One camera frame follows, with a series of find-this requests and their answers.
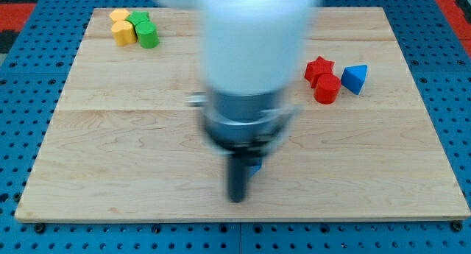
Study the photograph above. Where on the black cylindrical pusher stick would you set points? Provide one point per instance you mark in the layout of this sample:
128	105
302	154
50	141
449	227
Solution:
237	177

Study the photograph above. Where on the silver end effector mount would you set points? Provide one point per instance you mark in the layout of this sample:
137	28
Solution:
244	125

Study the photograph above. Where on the blue cube block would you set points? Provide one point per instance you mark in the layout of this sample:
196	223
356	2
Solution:
253	169

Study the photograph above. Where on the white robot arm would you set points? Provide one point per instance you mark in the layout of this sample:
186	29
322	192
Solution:
250	53

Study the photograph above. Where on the blue triangle block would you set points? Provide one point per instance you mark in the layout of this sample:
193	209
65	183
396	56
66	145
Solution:
354	78

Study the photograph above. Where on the red cylinder block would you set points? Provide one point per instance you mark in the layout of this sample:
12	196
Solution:
327	89

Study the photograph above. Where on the red star block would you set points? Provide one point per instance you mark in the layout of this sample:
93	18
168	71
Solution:
315	69

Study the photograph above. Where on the wooden board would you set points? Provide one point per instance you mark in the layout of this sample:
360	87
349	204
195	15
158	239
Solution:
124	147

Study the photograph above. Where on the green cylinder block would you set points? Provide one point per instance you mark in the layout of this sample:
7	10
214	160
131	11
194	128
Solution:
147	34

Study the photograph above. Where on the green star block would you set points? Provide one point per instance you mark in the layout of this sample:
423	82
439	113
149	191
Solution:
136	17

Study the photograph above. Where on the yellow heart block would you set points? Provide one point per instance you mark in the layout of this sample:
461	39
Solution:
123	33

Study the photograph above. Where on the yellow hexagon block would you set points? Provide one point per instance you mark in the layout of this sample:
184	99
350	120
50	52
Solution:
119	14

